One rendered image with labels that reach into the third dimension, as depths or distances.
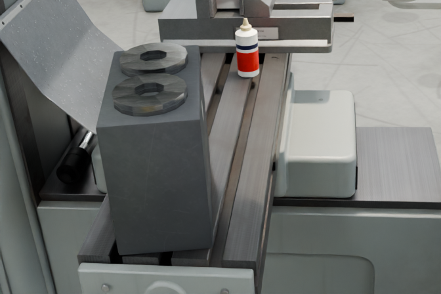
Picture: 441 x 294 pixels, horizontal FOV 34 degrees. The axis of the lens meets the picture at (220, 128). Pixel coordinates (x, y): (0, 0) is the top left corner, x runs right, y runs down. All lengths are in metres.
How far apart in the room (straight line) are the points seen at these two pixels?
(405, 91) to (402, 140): 1.77
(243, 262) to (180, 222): 0.09
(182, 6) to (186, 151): 0.72
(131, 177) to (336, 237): 0.61
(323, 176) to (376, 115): 1.80
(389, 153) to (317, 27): 0.29
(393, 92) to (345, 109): 1.84
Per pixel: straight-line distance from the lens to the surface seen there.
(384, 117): 3.07
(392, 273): 1.43
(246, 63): 1.32
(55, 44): 1.41
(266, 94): 1.27
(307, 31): 1.42
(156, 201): 0.87
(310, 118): 1.41
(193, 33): 1.45
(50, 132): 1.52
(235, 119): 1.19
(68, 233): 1.47
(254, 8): 1.41
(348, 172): 1.30
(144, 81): 0.88
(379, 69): 3.50
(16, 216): 1.44
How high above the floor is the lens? 1.47
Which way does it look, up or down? 29 degrees down
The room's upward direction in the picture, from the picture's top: 5 degrees counter-clockwise
